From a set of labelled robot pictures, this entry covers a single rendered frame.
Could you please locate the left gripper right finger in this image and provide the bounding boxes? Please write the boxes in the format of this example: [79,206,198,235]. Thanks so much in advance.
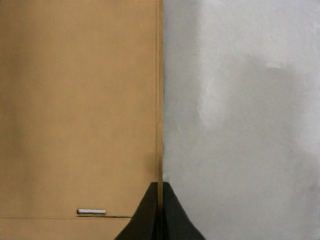
[162,182,207,240]

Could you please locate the brown cardboard box wall with flaps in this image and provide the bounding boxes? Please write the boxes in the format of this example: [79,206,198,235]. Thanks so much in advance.
[0,0,163,240]

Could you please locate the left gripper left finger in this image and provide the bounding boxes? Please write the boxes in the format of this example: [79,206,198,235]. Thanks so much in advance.
[114,182,158,240]

